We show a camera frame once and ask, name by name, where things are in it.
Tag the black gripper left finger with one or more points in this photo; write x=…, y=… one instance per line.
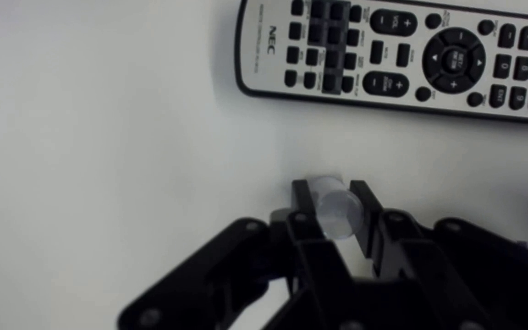
x=229, y=281

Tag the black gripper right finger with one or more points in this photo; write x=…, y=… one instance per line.
x=460, y=281

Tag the grey black remote control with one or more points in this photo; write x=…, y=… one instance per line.
x=276, y=61

